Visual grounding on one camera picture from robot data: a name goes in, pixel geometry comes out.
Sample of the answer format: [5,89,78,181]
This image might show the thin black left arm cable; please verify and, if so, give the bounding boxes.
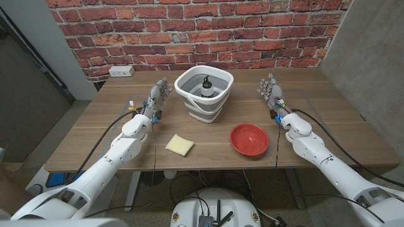
[83,122,158,219]

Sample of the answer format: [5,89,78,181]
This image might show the red brick print backdrop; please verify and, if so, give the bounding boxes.
[45,0,353,83]

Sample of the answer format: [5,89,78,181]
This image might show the dark grey wall panel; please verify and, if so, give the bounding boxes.
[0,15,76,163]

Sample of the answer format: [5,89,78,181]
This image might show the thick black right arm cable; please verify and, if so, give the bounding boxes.
[292,108,404,189]

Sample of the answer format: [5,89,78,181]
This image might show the white power outlet strip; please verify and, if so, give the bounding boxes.
[108,65,135,78]

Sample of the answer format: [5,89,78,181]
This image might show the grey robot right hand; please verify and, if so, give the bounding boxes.
[256,73,293,122]

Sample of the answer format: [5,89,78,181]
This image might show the yellow sponge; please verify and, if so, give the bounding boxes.
[165,134,195,157]

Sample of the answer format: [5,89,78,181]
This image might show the red bowl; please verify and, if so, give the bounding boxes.
[229,123,270,157]

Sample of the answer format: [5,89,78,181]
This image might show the blue floor object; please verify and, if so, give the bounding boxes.
[45,172,85,189]

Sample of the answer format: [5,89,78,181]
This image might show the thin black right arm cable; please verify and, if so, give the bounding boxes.
[275,122,282,170]

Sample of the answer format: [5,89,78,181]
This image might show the grey table leg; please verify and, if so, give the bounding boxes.
[285,168,306,210]

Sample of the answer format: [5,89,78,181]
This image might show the white grey collapsible bucket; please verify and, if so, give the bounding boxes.
[174,65,235,124]

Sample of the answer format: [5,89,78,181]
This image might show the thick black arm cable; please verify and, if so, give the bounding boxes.
[292,108,404,189]
[64,109,137,185]

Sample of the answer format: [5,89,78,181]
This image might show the white bottle with black cap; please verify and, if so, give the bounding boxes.
[201,75,215,98]

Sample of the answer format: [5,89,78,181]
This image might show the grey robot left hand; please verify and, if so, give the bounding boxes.
[140,76,173,122]

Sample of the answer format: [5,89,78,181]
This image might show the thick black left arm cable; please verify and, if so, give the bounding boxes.
[64,109,137,185]

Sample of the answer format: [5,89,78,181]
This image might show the black antennas on torso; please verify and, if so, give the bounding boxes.
[215,199,234,227]

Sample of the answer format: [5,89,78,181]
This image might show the white robot torso base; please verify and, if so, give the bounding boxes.
[169,188,263,227]

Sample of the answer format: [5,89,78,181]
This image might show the white table leg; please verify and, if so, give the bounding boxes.
[124,171,142,212]

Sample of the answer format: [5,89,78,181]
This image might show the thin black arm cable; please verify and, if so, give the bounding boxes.
[275,122,282,170]
[83,122,158,219]

